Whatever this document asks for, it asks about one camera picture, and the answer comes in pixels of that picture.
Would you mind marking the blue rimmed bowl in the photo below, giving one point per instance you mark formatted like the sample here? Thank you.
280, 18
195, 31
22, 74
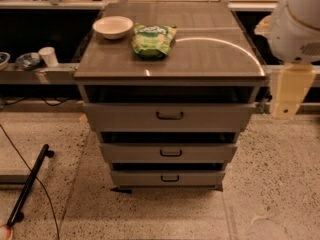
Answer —
4, 60

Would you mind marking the grey top drawer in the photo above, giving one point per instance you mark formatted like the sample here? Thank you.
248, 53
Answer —
156, 117

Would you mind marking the white bowl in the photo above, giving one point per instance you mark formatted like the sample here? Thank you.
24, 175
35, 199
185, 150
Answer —
113, 27

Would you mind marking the grey drawer cabinet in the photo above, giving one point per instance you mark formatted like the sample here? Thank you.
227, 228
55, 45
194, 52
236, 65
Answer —
210, 62

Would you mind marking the red white object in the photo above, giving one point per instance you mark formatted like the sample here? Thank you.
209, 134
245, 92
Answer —
6, 232

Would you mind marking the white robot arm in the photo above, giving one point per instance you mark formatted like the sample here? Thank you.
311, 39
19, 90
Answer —
293, 34

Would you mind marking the grey drawer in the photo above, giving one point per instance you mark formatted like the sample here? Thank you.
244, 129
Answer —
167, 178
167, 153
156, 117

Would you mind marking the blue patterned dish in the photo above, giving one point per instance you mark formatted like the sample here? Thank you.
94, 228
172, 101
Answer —
28, 61

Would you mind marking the grey bottom drawer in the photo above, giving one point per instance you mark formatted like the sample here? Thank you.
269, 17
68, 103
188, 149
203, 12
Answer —
167, 178

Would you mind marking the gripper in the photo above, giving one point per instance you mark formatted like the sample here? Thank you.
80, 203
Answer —
289, 39

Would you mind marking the white paper cup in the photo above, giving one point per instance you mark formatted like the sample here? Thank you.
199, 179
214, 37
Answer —
49, 56

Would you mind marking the green snack bag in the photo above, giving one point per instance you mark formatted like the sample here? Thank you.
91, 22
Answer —
152, 41

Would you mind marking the grey middle drawer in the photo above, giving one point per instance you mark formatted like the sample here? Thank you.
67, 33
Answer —
167, 153

